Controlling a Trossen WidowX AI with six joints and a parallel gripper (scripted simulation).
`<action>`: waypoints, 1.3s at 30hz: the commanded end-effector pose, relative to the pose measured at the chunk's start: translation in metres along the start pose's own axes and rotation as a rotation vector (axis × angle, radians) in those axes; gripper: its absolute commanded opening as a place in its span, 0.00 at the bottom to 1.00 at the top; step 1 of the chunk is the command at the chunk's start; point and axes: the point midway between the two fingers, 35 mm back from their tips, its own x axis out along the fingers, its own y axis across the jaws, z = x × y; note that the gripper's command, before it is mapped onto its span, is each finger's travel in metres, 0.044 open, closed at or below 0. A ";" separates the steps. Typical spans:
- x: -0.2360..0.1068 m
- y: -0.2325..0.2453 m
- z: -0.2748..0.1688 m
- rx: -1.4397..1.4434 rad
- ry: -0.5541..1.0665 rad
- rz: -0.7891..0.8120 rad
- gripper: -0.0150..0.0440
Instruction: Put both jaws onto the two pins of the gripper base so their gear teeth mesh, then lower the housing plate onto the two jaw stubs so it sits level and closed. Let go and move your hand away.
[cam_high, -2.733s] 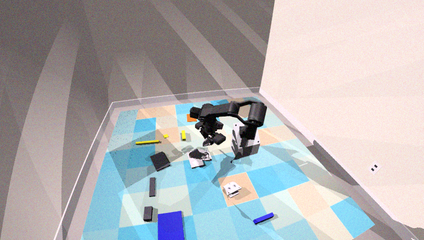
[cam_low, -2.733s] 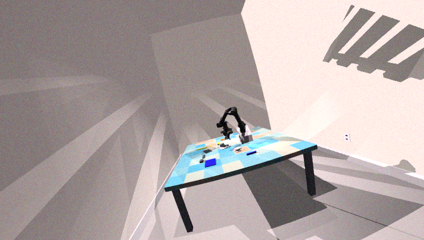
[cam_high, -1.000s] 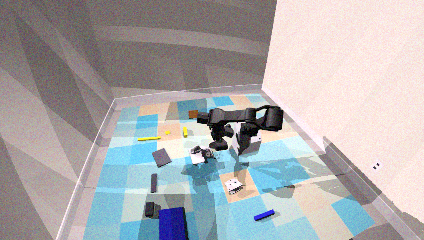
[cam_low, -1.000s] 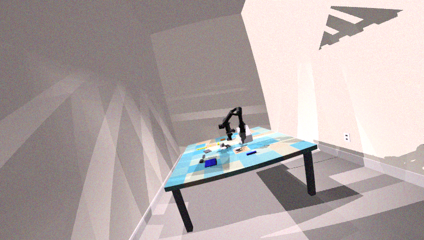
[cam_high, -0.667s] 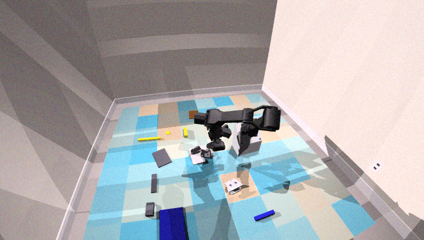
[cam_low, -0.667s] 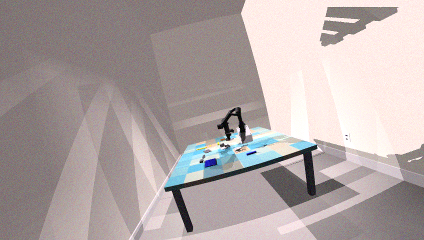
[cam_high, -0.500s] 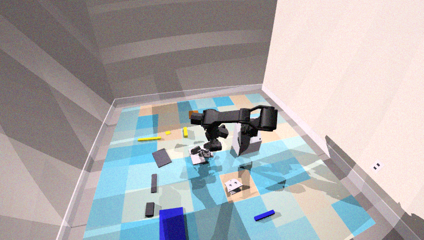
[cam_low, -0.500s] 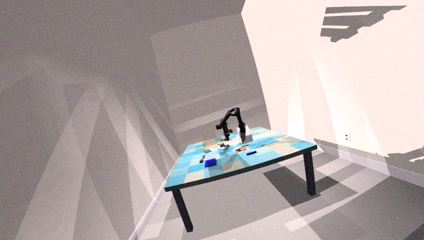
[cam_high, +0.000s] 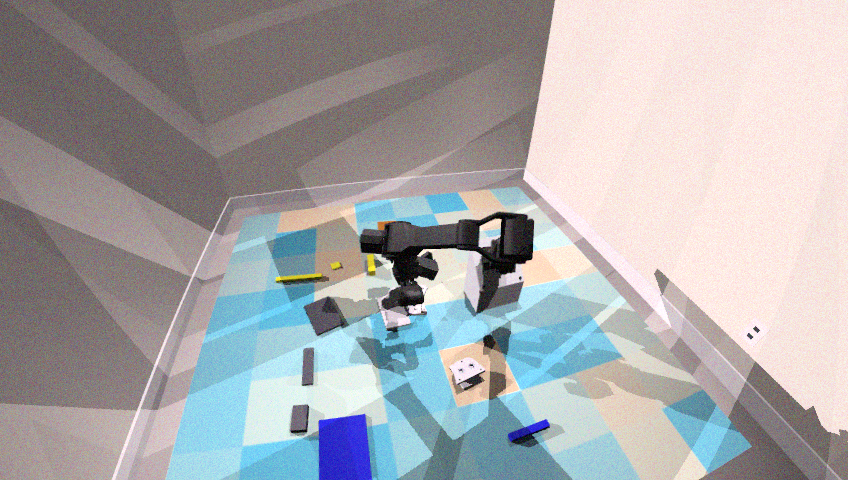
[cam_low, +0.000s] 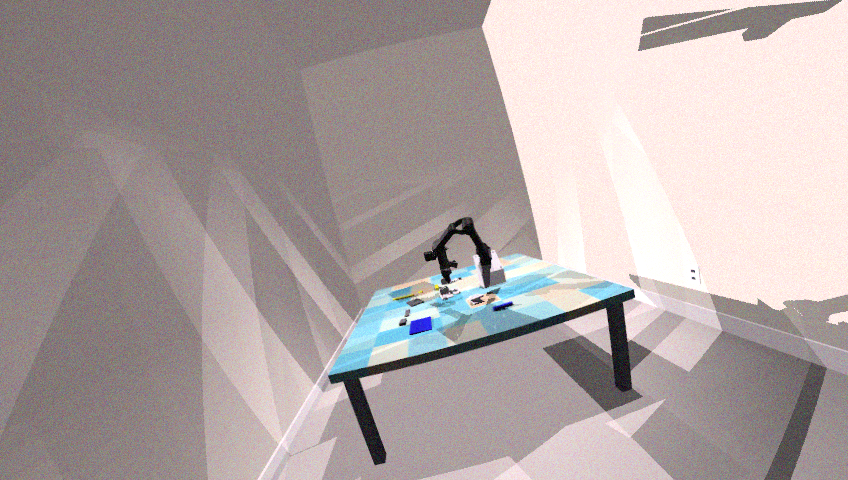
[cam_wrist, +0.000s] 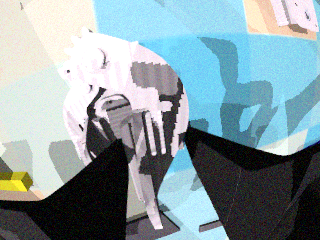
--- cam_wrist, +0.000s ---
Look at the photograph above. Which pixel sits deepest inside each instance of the grey rectangular block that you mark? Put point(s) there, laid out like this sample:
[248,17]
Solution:
[206,227]

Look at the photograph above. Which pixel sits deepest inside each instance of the grey flat rectangular plate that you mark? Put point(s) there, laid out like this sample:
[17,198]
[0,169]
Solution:
[142,229]

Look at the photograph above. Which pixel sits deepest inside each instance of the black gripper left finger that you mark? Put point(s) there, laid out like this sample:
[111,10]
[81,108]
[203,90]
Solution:
[91,206]

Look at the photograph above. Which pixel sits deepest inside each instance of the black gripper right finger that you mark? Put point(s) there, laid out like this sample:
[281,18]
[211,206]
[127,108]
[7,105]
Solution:
[252,191]

